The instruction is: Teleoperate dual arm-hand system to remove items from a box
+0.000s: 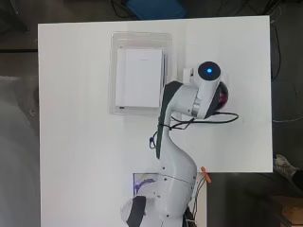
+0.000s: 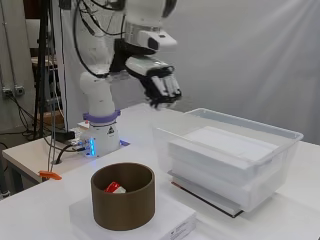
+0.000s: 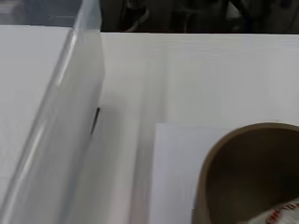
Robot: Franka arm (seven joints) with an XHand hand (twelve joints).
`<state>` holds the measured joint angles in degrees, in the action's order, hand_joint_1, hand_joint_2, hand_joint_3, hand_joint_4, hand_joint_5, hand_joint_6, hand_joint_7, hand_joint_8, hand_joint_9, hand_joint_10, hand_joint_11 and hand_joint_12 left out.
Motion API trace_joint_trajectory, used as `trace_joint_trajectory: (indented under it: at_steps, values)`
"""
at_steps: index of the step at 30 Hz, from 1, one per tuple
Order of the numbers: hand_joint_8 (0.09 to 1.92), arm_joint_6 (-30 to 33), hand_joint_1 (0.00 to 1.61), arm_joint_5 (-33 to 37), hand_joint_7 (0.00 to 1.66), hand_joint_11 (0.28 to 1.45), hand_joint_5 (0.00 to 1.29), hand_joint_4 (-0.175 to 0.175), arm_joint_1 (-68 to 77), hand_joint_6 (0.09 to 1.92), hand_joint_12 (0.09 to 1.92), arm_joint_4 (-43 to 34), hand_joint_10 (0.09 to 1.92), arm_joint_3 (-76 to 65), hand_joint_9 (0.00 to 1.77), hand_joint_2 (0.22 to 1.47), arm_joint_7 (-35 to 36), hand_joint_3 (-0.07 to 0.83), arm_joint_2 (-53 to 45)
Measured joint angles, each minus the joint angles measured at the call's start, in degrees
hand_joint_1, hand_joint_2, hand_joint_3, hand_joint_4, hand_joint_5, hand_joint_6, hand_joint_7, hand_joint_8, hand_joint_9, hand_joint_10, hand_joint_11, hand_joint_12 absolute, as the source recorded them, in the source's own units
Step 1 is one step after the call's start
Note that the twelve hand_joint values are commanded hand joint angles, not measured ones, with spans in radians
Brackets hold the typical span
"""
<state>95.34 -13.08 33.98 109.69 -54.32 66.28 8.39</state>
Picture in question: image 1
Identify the blue plastic lid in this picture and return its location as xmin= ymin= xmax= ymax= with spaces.
xmin=125 ymin=0 xmax=187 ymax=21

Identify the blue clip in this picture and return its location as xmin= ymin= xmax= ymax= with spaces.
xmin=148 ymin=131 xmax=158 ymax=150

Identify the large white flat box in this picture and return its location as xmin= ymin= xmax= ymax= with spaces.
xmin=115 ymin=46 xmax=165 ymax=109

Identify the clear plastic box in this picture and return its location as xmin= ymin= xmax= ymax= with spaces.
xmin=108 ymin=30 xmax=174 ymax=116

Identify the white hanging sheet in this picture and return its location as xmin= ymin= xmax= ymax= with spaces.
xmin=0 ymin=75 xmax=42 ymax=227

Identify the person's shoe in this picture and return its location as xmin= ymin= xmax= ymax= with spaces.
xmin=273 ymin=153 xmax=300 ymax=182

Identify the brown wooden crate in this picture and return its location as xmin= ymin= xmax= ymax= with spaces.
xmin=273 ymin=195 xmax=303 ymax=227

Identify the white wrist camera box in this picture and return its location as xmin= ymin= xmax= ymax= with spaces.
xmin=182 ymin=66 xmax=196 ymax=85

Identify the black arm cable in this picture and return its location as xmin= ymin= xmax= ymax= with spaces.
xmin=156 ymin=111 xmax=241 ymax=131

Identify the black floor cable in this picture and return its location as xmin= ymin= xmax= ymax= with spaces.
xmin=269 ymin=6 xmax=303 ymax=124

